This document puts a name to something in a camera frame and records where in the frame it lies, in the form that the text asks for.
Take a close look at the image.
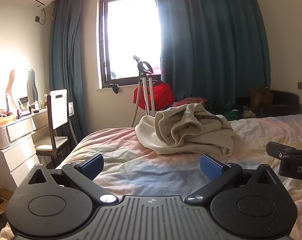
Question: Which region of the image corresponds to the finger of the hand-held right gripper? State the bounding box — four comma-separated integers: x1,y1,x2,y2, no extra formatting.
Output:
266,142,302,159

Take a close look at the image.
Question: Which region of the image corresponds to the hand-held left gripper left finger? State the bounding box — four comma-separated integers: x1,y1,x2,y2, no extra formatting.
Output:
28,153,117,205

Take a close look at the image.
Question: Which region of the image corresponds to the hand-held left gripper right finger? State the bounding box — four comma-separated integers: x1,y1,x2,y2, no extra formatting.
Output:
186,154,279,203

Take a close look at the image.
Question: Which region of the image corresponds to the cream sweatshirt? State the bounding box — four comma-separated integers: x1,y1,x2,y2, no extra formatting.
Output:
135,103,235,157

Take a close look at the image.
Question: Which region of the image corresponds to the pink clothes pile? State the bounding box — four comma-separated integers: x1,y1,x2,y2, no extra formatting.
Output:
172,97,207,108

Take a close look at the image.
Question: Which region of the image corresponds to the dark armchair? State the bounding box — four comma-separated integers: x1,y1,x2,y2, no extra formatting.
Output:
235,90,302,118

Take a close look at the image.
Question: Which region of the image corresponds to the bed with pastel sheet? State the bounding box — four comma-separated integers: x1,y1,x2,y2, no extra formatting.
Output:
0,114,302,240

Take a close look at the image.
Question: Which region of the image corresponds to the brown paper bag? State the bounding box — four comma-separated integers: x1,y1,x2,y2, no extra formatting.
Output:
250,88,274,108

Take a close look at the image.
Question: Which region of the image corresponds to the green cloth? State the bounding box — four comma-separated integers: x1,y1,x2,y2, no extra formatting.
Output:
224,100,239,119

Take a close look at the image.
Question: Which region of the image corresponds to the chair with white back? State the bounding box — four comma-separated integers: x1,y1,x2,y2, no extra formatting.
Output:
34,89,72,167

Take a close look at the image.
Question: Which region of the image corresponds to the white dresser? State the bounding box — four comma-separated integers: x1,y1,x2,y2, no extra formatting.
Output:
0,109,50,188

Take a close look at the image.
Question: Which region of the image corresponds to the red bag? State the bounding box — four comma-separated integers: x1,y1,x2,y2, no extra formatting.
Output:
133,81,174,109

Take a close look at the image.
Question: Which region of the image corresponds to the garment steamer stand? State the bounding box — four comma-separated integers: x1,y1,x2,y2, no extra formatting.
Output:
130,54,157,128

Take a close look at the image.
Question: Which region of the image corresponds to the orange wooden tray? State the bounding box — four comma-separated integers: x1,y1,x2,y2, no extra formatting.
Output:
0,114,17,128

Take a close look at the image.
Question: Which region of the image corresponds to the wavy framed mirror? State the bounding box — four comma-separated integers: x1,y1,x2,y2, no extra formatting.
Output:
5,68,39,111

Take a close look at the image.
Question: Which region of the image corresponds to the narrow blue curtain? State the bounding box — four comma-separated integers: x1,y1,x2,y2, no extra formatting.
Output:
49,0,102,138

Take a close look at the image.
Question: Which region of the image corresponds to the wide blue curtain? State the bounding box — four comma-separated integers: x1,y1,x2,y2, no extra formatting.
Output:
152,0,271,111

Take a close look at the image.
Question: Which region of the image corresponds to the dark framed window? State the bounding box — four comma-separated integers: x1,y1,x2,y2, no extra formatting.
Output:
98,0,163,89

